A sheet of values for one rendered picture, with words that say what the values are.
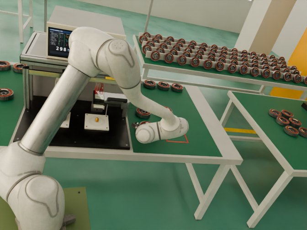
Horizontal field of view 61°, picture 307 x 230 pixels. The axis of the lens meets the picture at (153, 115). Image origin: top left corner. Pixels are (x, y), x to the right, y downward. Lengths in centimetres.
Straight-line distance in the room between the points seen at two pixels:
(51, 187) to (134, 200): 137
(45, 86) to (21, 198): 102
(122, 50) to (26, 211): 64
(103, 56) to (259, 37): 436
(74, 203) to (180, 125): 64
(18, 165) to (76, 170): 137
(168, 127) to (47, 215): 70
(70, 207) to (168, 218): 116
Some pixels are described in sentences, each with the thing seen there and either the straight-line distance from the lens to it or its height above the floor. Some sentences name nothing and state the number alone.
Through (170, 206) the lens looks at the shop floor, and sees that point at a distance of 238.
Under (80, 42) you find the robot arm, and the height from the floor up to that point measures 144.
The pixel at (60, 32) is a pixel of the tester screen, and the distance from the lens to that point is 160.
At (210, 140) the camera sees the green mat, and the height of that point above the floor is 75.
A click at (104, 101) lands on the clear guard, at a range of 147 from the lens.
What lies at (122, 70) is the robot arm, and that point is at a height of 141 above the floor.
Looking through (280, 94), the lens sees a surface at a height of 15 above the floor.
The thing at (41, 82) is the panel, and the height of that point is 88.
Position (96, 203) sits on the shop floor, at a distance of 226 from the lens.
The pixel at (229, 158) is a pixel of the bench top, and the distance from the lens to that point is 184.
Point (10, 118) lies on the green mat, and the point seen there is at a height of 75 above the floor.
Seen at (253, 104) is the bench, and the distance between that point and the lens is 271.
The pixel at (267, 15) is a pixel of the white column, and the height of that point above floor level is 122.
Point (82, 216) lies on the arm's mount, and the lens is 128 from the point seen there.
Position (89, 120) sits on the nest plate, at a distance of 172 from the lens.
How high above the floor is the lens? 181
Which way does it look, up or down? 33 degrees down
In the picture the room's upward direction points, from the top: 16 degrees clockwise
